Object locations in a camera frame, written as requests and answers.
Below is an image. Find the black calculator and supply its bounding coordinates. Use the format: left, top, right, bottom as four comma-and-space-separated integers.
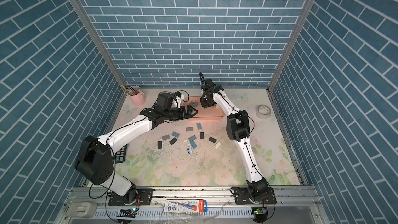
114, 145, 128, 164

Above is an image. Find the pink storage tray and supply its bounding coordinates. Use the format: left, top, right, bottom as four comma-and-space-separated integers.
186, 96, 224, 121

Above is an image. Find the grey speckled eraser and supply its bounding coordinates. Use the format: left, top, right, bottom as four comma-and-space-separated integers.
162, 135, 170, 141

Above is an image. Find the pink metal pencil bucket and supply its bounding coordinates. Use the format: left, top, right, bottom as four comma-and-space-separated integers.
126, 86, 146, 106

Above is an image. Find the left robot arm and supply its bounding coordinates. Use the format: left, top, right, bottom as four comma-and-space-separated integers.
75, 91, 199, 198

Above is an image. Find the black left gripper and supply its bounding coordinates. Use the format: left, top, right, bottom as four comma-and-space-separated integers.
162, 105, 198, 121

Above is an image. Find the lower blue eraser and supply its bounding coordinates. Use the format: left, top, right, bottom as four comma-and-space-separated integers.
190, 141, 197, 149

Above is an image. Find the blue eraser with print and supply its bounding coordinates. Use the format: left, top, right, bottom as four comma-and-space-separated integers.
189, 135, 197, 142

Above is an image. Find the dark grey eraser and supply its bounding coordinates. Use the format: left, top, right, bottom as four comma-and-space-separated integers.
170, 138, 178, 145

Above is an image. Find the tape roll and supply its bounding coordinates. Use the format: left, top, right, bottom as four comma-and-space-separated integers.
256, 105, 272, 119

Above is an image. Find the teal speckled eraser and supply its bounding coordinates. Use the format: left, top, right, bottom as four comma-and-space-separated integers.
172, 132, 180, 138

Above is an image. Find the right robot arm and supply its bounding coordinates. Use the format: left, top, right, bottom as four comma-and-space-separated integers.
199, 73, 271, 201

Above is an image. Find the red blue pen package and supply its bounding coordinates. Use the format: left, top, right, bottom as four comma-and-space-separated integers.
164, 199, 208, 213

